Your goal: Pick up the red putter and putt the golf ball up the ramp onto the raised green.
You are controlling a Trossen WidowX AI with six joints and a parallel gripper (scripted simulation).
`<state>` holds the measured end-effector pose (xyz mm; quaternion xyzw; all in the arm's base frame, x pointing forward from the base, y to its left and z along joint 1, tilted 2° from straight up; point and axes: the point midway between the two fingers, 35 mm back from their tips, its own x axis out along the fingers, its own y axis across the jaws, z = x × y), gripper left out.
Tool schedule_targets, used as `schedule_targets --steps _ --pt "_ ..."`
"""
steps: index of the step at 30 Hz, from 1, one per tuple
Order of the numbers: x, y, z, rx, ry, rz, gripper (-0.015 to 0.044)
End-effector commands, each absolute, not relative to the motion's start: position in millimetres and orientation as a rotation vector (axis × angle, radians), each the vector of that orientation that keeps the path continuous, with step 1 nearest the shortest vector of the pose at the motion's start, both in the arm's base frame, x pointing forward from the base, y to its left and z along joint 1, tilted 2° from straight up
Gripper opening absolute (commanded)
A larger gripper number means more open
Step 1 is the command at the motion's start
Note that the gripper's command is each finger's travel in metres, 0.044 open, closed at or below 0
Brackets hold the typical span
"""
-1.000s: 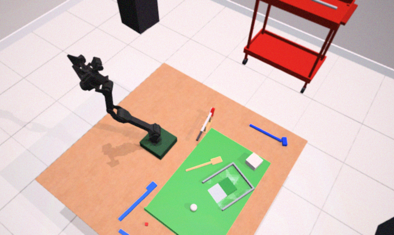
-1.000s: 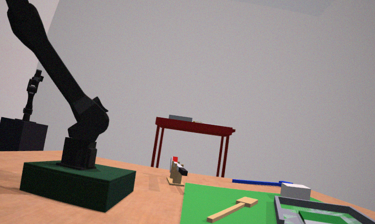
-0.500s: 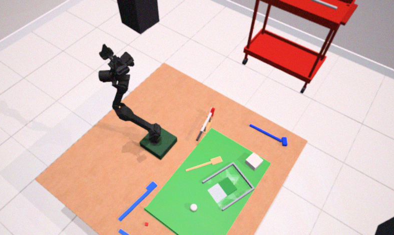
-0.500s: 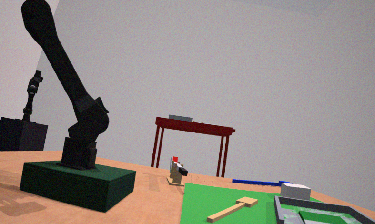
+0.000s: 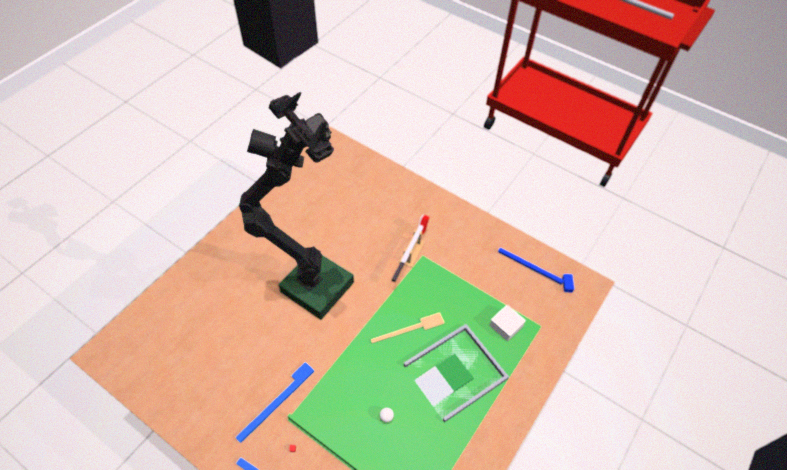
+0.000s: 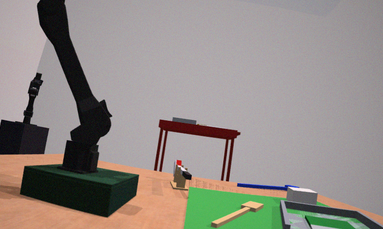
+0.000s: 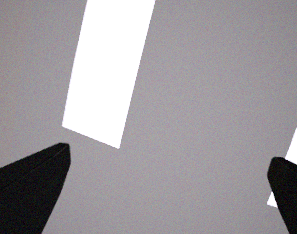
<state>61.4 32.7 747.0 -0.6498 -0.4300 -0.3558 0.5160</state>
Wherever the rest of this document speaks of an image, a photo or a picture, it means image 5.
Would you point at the white golf ball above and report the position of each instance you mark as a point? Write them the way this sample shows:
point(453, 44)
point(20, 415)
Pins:
point(386, 414)

